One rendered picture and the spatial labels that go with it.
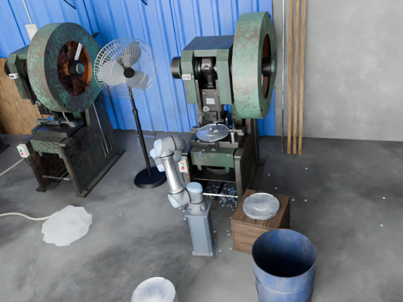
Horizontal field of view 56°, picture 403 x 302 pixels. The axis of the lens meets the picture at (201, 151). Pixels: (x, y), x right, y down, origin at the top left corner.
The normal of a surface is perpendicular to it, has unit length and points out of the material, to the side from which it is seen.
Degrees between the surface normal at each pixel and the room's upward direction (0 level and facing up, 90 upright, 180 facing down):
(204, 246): 90
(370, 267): 0
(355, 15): 90
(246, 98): 100
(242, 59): 62
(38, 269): 0
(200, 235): 90
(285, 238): 88
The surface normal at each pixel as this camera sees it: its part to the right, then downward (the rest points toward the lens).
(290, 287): 0.05, 0.56
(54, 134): -0.32, 0.55
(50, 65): 0.94, 0.07
